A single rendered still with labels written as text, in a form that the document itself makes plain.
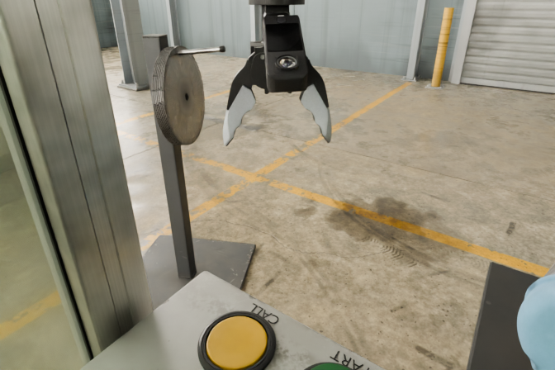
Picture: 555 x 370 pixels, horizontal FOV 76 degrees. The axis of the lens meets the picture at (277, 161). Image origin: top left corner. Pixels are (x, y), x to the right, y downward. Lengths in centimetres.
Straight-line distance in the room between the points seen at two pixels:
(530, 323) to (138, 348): 25
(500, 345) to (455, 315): 112
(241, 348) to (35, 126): 17
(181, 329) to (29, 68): 18
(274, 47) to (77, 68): 25
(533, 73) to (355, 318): 471
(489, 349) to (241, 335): 32
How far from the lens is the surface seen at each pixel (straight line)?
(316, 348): 26
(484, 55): 573
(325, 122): 50
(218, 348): 26
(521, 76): 575
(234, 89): 48
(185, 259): 157
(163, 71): 113
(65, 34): 22
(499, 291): 59
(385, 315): 154
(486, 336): 52
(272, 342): 26
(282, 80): 39
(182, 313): 29
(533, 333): 30
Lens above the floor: 110
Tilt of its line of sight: 25 degrees down
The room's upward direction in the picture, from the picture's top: straight up
